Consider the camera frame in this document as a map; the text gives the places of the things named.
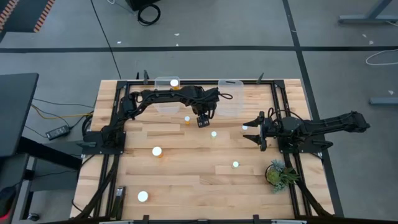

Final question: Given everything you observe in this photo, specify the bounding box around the yellow cable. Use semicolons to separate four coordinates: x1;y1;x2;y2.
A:
30;103;94;121

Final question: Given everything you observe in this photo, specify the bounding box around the silver aluminium extrusion bar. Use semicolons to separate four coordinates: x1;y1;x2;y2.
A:
271;219;308;224
98;219;135;224

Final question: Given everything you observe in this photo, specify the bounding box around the long black floor cable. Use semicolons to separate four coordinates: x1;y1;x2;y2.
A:
90;0;123;80

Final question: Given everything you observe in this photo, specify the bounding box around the black mat with striped edge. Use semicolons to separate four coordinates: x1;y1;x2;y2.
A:
0;0;57;34

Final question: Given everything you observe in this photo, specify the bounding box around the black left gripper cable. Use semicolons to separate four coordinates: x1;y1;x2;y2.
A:
214;92;234;101

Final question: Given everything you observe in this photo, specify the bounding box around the black box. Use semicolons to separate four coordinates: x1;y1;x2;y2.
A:
125;0;161;12

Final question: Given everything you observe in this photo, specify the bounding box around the black desk top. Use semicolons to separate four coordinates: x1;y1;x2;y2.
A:
0;72;40;158

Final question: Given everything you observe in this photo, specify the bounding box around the coiled black cable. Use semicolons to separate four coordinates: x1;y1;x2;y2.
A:
137;2;162;27

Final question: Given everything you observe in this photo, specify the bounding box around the clear plastic bin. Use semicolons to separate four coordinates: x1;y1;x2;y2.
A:
217;79;244;117
154;76;182;114

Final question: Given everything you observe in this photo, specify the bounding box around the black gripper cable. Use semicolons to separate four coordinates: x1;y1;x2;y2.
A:
214;92;234;101
267;107;307;124

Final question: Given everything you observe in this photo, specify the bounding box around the grey metal table foot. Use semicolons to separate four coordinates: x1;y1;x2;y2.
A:
369;96;398;106
338;0;398;25

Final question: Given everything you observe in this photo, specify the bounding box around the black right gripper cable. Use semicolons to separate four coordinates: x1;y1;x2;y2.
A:
267;107;307;124

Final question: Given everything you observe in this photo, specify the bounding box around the black rectangular device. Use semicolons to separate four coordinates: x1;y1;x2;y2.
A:
114;185;127;218

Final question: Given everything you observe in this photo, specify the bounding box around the small potted succulent plant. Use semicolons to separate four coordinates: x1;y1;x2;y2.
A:
264;159;301;195

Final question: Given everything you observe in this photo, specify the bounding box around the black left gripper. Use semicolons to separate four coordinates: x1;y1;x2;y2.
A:
189;86;220;129

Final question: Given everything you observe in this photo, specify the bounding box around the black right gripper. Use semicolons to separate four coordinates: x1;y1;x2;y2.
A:
243;111;282;152

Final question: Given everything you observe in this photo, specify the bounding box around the black power adapter brick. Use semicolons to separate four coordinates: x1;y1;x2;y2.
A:
45;124;72;141

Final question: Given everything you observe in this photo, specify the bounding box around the thin black cable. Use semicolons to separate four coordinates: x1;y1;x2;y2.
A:
32;98;96;110

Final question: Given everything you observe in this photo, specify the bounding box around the white cable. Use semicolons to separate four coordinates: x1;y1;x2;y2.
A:
365;48;398;67

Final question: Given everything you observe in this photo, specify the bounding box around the black metal table frame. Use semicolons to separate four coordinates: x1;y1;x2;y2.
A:
74;70;335;224

